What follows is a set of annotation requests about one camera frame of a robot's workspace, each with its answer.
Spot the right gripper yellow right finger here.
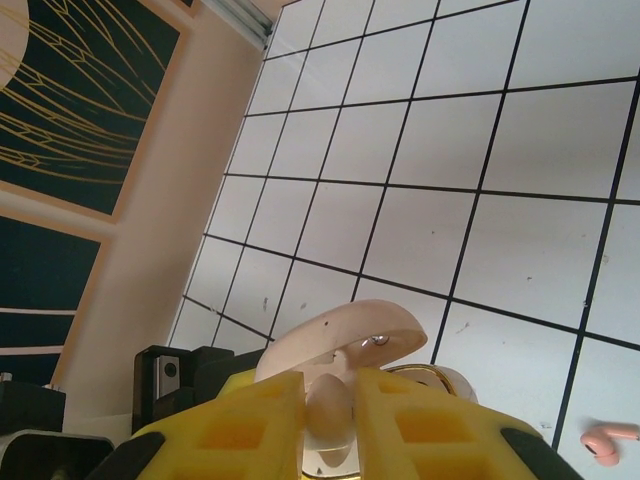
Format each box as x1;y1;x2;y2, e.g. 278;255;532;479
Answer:
353;366;585;480

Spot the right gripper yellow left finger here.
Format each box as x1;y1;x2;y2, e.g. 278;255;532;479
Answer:
89;370;307;480

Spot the aluminium corner post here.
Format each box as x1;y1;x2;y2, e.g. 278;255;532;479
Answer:
199;0;275;50

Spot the beige wireless earbud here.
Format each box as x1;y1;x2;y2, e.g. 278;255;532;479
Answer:
304;373;352;444

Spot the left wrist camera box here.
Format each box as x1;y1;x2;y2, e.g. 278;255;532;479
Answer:
155;354;182;399

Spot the pink wireless earbud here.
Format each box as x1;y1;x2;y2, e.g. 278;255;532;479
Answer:
579;421;640;470

